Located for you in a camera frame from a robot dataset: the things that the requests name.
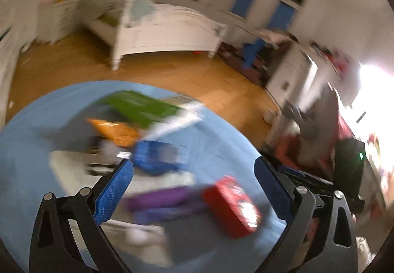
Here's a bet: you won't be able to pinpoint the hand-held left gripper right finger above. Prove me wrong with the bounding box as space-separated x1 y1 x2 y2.
254 156 359 273

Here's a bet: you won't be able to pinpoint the blue tablecloth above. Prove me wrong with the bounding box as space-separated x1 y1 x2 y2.
0 80 288 273

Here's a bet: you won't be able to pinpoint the purple snack packet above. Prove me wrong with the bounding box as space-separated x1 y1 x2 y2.
125 186 210 221

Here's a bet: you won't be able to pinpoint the light blue cloth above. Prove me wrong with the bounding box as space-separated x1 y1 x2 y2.
129 0 154 19

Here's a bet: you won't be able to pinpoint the orange snack packet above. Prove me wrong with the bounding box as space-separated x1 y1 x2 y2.
86 118 140 147

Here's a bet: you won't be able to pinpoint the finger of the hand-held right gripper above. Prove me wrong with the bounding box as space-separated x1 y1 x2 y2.
275 164 336 192

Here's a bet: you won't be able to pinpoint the white nightstand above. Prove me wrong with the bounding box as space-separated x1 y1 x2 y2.
37 0 74 44

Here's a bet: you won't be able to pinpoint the green blanket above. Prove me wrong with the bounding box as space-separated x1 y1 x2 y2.
77 0 124 19

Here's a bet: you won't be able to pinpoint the clothes on dresser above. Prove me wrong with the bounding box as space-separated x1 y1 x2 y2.
311 42 358 78

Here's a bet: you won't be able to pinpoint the dark wooden chair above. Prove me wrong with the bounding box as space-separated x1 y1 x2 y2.
243 36 296 85

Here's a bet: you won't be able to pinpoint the blue snack packet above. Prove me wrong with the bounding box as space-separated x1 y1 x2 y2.
132 140 185 175

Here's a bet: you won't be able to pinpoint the pile of clothes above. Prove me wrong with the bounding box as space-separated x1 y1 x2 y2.
259 28 296 46

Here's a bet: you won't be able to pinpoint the green white carton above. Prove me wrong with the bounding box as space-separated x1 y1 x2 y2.
98 91 205 141

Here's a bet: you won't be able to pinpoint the small red box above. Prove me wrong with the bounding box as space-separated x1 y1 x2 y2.
201 176 262 238

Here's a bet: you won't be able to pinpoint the white bed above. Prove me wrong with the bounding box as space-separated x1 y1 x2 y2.
82 0 228 72

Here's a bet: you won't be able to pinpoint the white dresser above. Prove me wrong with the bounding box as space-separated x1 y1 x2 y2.
265 43 319 113

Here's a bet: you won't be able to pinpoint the white striped cloth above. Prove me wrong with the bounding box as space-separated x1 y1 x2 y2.
49 150 191 267

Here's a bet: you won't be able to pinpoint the white wardrobe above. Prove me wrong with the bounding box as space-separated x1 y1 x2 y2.
0 8 22 126

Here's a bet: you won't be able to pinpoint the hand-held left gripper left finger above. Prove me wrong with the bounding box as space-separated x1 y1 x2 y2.
29 158 134 273

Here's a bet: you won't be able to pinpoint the blue hanging garment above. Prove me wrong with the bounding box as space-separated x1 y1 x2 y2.
242 39 265 70

